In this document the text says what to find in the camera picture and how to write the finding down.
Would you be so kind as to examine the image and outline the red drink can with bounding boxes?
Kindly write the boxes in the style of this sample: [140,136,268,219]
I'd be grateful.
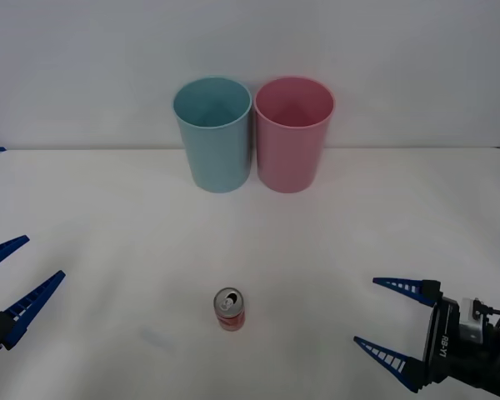
[213,287,247,333]

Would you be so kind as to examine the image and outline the pale blue plastic bin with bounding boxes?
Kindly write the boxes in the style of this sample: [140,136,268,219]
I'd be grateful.
[172,75,253,194]

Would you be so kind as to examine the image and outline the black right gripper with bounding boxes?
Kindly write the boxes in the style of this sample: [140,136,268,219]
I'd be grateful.
[352,277,487,394]

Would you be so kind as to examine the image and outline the pink plastic bin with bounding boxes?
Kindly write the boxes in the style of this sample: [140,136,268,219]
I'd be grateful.
[253,76,336,194]

